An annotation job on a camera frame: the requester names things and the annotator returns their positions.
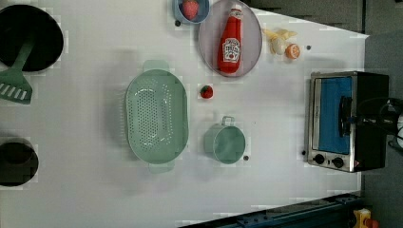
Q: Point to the silver toaster oven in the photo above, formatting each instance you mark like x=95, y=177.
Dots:
x=344, y=130

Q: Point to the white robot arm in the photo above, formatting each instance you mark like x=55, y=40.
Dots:
x=399, y=137

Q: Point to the red strawberry on table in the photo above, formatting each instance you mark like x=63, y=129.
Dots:
x=207, y=92

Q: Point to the green colander basket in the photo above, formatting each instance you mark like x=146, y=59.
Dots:
x=156, y=119

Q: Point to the red ketchup bottle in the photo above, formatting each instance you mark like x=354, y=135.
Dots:
x=229, y=53

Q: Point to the grey round plate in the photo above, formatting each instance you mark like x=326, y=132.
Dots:
x=211, y=30

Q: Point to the blue bowl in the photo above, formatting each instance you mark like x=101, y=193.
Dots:
x=202, y=14

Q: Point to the red strawberry in bowl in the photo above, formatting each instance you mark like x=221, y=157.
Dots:
x=190, y=9

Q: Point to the peeled toy banana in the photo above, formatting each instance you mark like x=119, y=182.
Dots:
x=278, y=39

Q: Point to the orange slice toy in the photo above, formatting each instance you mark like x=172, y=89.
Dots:
x=292, y=51

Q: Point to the green slotted spatula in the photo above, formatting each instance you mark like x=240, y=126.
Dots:
x=14, y=87

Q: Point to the yellow emergency stop button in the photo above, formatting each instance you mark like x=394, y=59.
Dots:
x=364, y=219

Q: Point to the black frying pan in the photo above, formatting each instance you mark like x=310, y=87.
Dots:
x=19, y=22

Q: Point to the green cup with handle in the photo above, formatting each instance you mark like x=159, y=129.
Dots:
x=224, y=142

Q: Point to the blue metal frame rail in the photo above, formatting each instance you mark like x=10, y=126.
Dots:
x=332, y=212

